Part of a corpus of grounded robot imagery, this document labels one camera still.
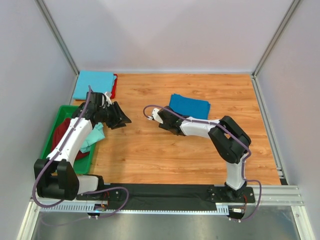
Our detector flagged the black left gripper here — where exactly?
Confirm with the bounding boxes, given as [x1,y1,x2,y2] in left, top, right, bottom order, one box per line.
[97,101,132,130]

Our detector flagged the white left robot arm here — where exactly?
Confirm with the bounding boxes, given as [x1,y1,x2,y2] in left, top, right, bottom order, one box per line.
[32,89,132,203]

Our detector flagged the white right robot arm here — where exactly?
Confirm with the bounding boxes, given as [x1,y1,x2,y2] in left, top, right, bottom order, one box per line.
[143,105,252,202]

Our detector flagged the mint green t shirt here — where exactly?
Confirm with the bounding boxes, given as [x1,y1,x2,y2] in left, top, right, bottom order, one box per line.
[79,122,105,154]

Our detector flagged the folded red t shirt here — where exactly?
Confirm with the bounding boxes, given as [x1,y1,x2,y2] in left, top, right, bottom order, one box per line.
[74,73,119,102]

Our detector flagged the folded light blue t shirt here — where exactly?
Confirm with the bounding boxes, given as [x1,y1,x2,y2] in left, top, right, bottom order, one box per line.
[72,69,118,101]

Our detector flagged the dark red t shirt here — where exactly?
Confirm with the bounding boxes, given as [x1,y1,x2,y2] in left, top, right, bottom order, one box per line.
[50,117,90,161]

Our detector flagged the green plastic bin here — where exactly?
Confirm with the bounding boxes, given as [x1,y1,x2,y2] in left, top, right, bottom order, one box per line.
[40,105,96,175]

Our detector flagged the grey slotted cable duct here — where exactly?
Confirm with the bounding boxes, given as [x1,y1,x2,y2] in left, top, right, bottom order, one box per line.
[40,202,244,216]

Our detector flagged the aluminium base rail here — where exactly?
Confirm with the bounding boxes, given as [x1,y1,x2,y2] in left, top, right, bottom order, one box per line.
[36,185,304,206]

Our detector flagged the left aluminium frame post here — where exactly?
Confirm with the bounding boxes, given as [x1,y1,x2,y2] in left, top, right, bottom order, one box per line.
[35,0,80,76]

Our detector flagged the aluminium frame post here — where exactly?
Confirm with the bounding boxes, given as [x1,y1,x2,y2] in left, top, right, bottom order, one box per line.
[251,0,303,79]
[35,0,80,76]

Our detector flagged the right aluminium frame post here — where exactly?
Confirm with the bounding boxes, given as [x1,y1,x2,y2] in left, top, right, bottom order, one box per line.
[251,0,303,79]

